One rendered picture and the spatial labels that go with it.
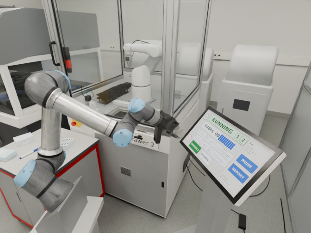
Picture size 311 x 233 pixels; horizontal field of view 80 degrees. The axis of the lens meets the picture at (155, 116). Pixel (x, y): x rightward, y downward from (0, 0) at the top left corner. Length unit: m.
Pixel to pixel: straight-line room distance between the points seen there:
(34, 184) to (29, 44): 1.34
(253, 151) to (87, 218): 0.89
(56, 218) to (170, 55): 0.99
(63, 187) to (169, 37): 0.95
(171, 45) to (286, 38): 3.31
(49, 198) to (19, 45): 1.36
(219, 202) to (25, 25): 1.99
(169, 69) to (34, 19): 1.35
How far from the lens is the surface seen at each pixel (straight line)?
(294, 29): 4.27
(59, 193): 1.01
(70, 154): 1.60
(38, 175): 1.01
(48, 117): 0.99
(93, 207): 1.18
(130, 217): 2.04
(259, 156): 0.96
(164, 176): 1.58
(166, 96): 1.21
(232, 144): 1.04
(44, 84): 0.83
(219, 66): 4.32
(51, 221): 1.03
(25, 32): 2.03
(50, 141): 1.05
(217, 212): 1.34
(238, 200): 0.95
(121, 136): 0.75
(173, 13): 1.13
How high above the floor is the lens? 1.66
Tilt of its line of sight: 26 degrees down
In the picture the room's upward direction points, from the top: 1 degrees clockwise
